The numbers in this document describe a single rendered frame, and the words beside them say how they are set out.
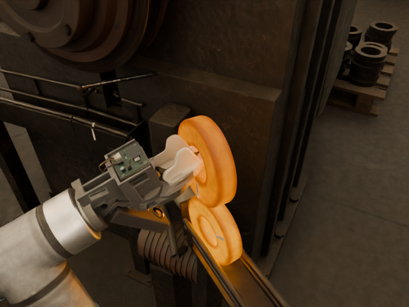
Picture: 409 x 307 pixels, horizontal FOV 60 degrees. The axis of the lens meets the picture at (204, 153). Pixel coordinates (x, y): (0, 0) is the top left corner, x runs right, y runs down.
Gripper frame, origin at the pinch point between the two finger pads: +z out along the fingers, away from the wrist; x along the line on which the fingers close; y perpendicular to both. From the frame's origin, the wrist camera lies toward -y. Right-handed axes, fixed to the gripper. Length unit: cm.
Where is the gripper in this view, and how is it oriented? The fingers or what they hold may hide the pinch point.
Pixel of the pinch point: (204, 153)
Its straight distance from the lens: 58.4
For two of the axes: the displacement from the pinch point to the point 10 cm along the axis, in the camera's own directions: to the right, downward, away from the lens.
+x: -4.7, -5.8, 6.7
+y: -2.4, -6.4, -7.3
